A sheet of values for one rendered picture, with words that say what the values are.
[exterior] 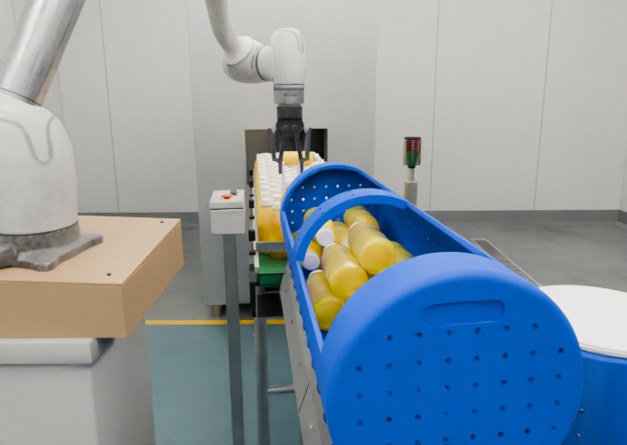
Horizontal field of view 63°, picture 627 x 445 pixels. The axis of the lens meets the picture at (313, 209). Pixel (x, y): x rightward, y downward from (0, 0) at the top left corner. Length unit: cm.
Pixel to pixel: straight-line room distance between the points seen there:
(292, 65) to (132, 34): 448
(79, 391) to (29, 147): 43
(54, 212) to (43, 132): 14
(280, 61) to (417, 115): 424
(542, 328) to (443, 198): 524
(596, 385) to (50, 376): 89
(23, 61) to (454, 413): 104
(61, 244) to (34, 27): 47
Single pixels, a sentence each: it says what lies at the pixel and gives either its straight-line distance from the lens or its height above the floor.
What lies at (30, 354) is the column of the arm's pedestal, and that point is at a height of 98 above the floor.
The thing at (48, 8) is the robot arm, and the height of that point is 159.
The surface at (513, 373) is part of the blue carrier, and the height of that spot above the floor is 112.
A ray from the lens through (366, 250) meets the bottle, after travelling 87.
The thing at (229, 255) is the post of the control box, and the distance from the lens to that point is 166.
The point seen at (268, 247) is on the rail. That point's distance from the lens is 153.
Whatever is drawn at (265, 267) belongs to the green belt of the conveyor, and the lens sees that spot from 156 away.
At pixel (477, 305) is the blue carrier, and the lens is 56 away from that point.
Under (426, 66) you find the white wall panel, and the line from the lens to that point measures 565.
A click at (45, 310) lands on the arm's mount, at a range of 100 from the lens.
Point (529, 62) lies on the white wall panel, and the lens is 597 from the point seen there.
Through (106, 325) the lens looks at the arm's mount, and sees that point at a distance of 97.
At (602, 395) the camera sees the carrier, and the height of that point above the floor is 96.
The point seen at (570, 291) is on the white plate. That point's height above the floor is 104.
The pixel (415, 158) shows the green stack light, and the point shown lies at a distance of 185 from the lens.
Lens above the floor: 140
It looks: 13 degrees down
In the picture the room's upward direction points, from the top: straight up
